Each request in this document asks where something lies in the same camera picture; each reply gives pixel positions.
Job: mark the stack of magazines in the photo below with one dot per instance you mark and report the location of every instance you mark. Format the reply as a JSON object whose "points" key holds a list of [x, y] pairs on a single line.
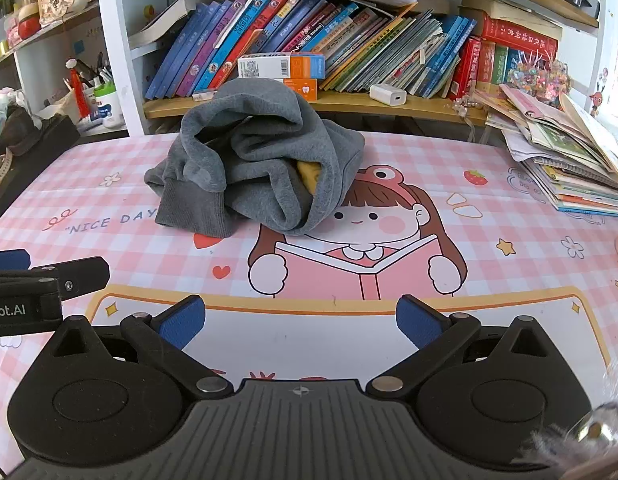
{"points": [[564, 160]]}

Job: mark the white bag with items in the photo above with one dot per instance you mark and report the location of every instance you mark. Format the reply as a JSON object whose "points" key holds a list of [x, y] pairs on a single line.
{"points": [[108, 107]]}

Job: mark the thick cream book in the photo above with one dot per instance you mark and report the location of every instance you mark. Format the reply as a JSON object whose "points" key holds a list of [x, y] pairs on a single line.
{"points": [[504, 10]]}

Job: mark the white blue orange box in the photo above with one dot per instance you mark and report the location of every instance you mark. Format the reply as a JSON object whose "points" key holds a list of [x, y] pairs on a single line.
{"points": [[281, 66]]}

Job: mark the thick red dictionary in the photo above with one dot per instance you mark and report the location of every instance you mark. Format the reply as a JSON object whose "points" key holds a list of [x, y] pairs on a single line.
{"points": [[519, 35]]}

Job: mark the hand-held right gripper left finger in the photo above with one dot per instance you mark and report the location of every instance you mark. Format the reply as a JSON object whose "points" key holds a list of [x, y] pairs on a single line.
{"points": [[181, 322]]}

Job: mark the grey sweatshirt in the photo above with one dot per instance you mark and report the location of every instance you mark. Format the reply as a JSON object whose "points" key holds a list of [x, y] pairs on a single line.
{"points": [[259, 160]]}

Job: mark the white charger plug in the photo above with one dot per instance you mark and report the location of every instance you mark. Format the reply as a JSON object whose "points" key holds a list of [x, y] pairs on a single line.
{"points": [[387, 95]]}

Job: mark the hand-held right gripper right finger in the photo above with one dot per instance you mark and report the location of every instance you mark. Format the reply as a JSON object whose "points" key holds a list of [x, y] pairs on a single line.
{"points": [[418, 324]]}

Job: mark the pink checked cartoon desk mat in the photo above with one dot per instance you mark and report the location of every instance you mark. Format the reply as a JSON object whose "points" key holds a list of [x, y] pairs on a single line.
{"points": [[139, 245]]}

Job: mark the wooden bookshelf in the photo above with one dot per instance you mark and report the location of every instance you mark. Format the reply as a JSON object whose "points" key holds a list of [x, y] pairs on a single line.
{"points": [[339, 102]]}

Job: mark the black bag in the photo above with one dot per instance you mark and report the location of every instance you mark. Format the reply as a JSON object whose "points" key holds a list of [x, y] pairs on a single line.
{"points": [[39, 152]]}

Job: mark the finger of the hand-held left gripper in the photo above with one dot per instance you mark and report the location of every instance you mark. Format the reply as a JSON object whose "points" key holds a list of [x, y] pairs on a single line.
{"points": [[81, 275], [9, 259]]}

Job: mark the grey fur pompom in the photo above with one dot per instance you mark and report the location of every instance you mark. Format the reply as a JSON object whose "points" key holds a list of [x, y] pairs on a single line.
{"points": [[554, 447]]}

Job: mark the row of colourful books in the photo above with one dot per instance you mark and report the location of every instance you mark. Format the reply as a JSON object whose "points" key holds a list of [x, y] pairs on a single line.
{"points": [[339, 35]]}

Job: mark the sparkly bead ornament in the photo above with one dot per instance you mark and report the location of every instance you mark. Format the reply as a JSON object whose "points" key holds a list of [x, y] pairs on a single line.
{"points": [[539, 77]]}

